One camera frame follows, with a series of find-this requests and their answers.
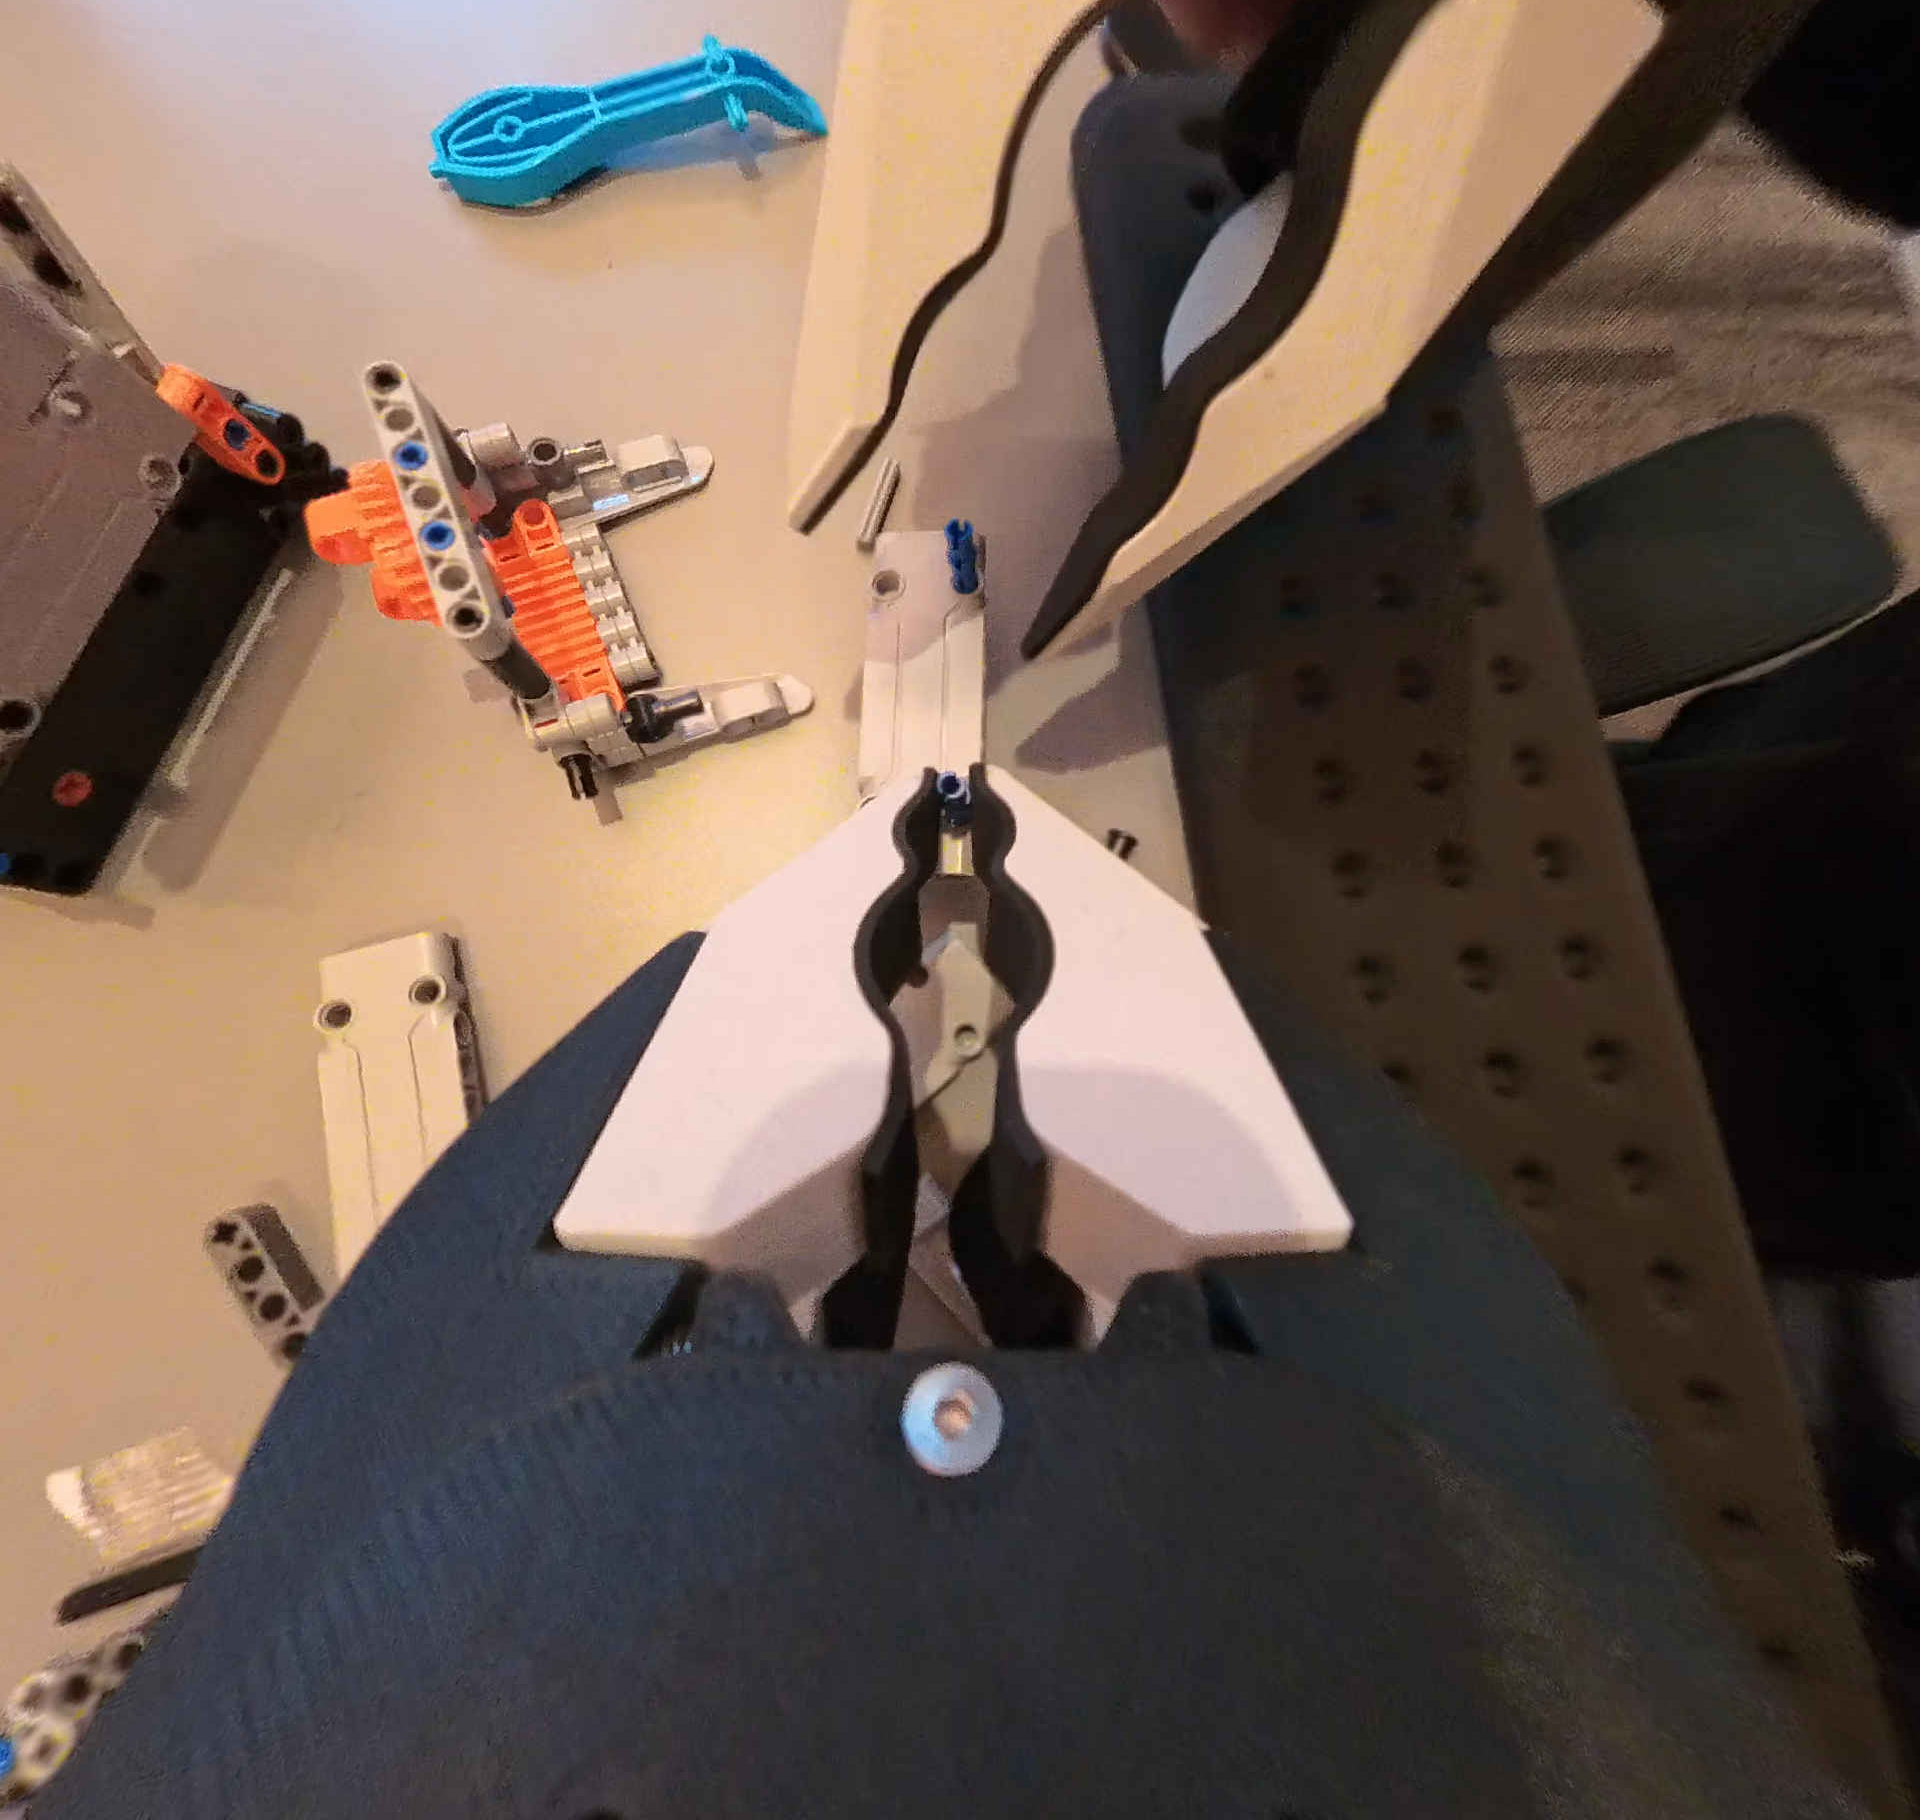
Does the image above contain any small clear plastic bag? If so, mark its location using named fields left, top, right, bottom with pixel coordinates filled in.
left=44, top=1427, right=239, bottom=1549

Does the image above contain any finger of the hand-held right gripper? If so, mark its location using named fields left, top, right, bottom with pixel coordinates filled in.
left=1021, top=0, right=1671, bottom=658
left=786, top=0, right=1202, bottom=538

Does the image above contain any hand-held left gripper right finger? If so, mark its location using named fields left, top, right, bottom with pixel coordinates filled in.
left=967, top=772, right=1352, bottom=1327

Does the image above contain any black perforated mat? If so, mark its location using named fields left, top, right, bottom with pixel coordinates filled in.
left=1158, top=351, right=1876, bottom=1777

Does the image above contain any long light grey building block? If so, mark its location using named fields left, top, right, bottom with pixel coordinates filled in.
left=855, top=524, right=999, bottom=800

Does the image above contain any grey building kit robot assembly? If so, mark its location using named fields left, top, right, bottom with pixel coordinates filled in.
left=0, top=166, right=308, bottom=898

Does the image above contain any wide light grey panel piece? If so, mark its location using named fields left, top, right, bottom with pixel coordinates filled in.
left=318, top=934, right=489, bottom=1281

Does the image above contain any blue curved building piece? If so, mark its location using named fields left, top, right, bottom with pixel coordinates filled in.
left=431, top=36, right=830, bottom=211

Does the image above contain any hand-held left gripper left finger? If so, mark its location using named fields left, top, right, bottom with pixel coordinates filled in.
left=555, top=772, right=957, bottom=1327

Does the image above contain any orange and grey wing assembly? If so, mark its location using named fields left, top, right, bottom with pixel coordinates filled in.
left=311, top=361, right=817, bottom=817

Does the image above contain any dark grey studded beam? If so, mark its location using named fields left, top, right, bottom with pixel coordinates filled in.
left=205, top=1203, right=330, bottom=1365

